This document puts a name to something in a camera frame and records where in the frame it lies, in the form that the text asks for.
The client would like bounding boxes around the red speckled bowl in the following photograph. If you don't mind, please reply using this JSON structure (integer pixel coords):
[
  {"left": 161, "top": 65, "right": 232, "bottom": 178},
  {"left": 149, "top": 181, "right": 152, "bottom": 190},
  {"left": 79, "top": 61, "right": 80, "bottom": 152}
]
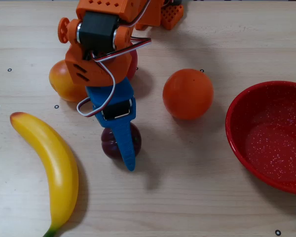
[{"left": 225, "top": 80, "right": 296, "bottom": 196}]

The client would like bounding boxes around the dark purple plum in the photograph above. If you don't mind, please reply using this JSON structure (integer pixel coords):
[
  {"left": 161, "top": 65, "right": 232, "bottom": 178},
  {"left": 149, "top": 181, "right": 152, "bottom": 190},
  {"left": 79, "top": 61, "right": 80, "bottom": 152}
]
[{"left": 101, "top": 122, "right": 142, "bottom": 160}]

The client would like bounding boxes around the red apple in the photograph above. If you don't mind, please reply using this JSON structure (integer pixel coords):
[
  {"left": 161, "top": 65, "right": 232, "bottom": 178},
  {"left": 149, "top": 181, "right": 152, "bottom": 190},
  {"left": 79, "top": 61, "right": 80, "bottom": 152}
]
[{"left": 127, "top": 41, "right": 138, "bottom": 81}]

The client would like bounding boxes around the yellow orange peach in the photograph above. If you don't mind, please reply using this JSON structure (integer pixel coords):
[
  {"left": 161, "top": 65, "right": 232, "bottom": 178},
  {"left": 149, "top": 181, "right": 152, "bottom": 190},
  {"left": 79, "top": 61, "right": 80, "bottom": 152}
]
[{"left": 48, "top": 60, "right": 88, "bottom": 102}]

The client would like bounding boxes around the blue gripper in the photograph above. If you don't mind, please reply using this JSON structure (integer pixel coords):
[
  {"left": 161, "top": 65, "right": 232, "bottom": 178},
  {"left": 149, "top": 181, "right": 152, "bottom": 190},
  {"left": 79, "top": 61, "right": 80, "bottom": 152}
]
[{"left": 85, "top": 77, "right": 137, "bottom": 172}]

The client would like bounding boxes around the yellow banana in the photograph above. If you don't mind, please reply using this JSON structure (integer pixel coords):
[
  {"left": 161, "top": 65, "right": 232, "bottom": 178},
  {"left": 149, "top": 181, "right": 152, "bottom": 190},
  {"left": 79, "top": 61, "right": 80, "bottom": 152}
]
[{"left": 9, "top": 112, "right": 79, "bottom": 237}]

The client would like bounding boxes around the white red black cable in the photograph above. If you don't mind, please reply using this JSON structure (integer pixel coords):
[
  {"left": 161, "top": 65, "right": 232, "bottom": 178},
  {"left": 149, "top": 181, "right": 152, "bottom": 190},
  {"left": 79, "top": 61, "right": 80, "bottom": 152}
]
[{"left": 76, "top": 0, "right": 152, "bottom": 118}]

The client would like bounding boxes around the orange fruit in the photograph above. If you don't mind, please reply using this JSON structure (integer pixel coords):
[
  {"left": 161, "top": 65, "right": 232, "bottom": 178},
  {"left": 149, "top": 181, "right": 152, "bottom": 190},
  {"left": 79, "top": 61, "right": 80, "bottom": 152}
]
[{"left": 162, "top": 68, "right": 214, "bottom": 121}]

